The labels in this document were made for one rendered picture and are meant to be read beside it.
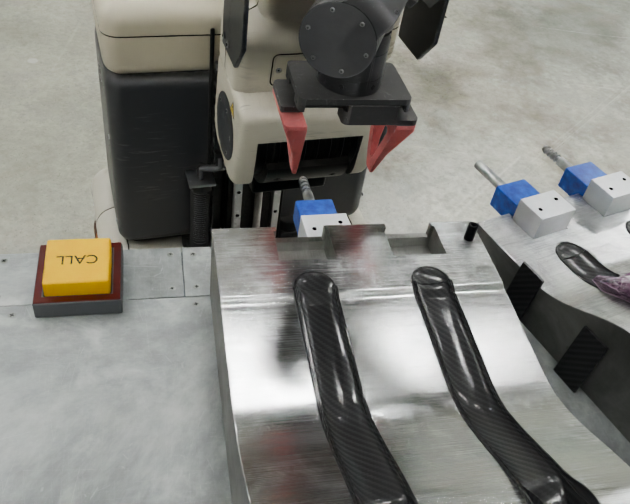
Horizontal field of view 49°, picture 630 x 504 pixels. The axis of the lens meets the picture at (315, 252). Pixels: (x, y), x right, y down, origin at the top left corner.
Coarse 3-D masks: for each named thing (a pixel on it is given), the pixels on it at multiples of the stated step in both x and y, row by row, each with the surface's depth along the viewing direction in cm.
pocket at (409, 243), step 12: (384, 228) 67; (432, 228) 68; (396, 240) 68; (408, 240) 69; (420, 240) 69; (432, 240) 69; (396, 252) 69; (408, 252) 69; (420, 252) 69; (432, 252) 69; (444, 252) 66
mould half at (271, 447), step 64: (256, 256) 62; (384, 256) 64; (448, 256) 65; (256, 320) 57; (384, 320) 59; (512, 320) 61; (256, 384) 53; (384, 384) 54; (512, 384) 56; (256, 448) 48; (320, 448) 48; (448, 448) 49; (576, 448) 49
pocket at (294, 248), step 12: (324, 228) 66; (276, 240) 66; (288, 240) 66; (300, 240) 66; (312, 240) 66; (324, 240) 67; (288, 252) 67; (300, 252) 67; (312, 252) 67; (324, 252) 67
